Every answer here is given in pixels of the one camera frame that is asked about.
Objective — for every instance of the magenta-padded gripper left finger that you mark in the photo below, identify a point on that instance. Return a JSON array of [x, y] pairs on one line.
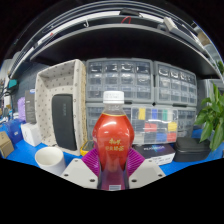
[[80, 173]]

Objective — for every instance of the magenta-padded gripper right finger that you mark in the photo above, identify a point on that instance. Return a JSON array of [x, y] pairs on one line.
[[145, 172]]

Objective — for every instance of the red drink bottle white cap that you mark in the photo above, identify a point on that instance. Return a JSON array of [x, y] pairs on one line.
[[113, 133]]

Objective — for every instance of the black flat box white label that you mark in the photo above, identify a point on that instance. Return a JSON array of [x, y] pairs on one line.
[[156, 153]]

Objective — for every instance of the yellow multimeter with red leads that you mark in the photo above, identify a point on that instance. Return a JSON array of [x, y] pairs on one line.
[[87, 148]]

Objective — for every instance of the white cup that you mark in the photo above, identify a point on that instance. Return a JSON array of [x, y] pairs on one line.
[[50, 163]]

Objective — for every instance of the clear box with colourful parts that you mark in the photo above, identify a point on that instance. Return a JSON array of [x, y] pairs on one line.
[[155, 126]]

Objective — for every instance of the black zip case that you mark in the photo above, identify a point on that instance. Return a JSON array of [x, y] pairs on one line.
[[191, 150]]

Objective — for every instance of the grey small-parts drawer cabinet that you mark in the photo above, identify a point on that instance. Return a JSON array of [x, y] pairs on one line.
[[186, 121], [91, 121], [175, 83], [120, 78]]

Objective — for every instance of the black rounded case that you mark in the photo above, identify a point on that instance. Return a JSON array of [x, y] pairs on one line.
[[64, 121]]

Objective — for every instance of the blue box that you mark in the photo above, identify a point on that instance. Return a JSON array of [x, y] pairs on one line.
[[13, 131]]

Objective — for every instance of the brown cardboard box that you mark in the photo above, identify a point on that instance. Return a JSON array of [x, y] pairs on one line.
[[6, 145]]

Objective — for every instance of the beige dotted storage basket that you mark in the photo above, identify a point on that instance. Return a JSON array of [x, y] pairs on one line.
[[45, 100]]

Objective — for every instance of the dark grey box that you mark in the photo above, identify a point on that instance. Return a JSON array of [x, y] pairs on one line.
[[30, 106]]

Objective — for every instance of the green potted plant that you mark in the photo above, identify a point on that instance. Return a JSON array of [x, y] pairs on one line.
[[210, 120]]

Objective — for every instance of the purple plastic bag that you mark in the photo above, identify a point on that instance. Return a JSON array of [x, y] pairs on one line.
[[21, 110]]

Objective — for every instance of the teal desk lamp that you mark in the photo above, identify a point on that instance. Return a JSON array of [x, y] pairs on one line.
[[12, 83]]

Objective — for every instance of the dark wall shelf unit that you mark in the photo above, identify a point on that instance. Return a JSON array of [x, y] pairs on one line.
[[116, 43]]

